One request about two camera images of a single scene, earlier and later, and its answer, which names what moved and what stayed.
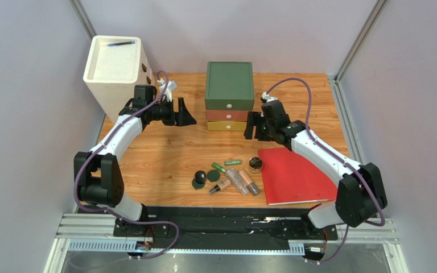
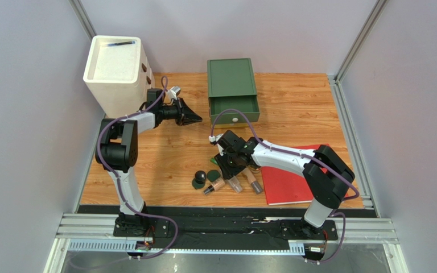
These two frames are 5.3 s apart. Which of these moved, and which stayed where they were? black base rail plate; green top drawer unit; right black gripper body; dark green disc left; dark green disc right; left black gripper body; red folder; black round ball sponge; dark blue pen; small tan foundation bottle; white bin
Moved: green top drawer unit; right black gripper body; small tan foundation bottle
Stayed: left black gripper body; red folder; dark green disc right; dark blue pen; black round ball sponge; black base rail plate; white bin; dark green disc left
